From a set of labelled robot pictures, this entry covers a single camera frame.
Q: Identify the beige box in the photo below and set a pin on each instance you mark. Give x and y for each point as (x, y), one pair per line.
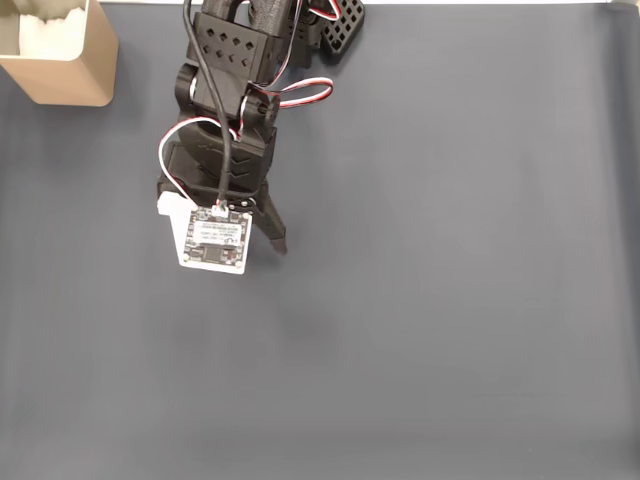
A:
(75, 80)

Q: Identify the white padding cloth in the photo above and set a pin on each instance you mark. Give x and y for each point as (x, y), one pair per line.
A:
(50, 35)

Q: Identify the dark blue-grey table mat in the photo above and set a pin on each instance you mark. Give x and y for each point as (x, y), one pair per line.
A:
(400, 300)

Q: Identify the white camera circuit board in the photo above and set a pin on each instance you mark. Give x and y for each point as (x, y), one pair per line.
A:
(215, 245)

